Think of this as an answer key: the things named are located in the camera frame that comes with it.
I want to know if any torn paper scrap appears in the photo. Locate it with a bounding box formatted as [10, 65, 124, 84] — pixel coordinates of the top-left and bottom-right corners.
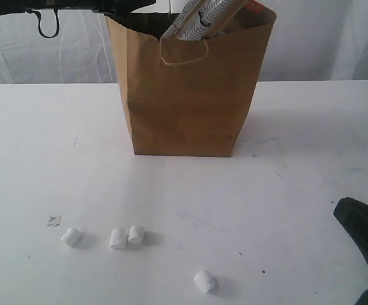
[46, 215, 62, 227]

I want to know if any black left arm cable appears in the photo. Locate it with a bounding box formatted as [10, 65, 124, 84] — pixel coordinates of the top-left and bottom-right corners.
[24, 8, 60, 39]

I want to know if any long noodle package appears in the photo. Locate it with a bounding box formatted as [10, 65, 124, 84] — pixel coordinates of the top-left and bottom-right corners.
[160, 0, 247, 41]

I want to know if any white marshmallow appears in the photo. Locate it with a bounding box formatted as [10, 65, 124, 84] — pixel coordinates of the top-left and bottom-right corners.
[128, 226, 145, 246]
[60, 227, 82, 247]
[109, 228, 127, 250]
[193, 269, 218, 294]

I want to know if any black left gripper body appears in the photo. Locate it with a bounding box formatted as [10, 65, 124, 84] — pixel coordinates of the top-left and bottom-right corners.
[97, 0, 156, 16]

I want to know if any large brown paper bag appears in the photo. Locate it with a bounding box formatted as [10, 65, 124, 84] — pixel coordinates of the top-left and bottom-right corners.
[107, 13, 274, 157]

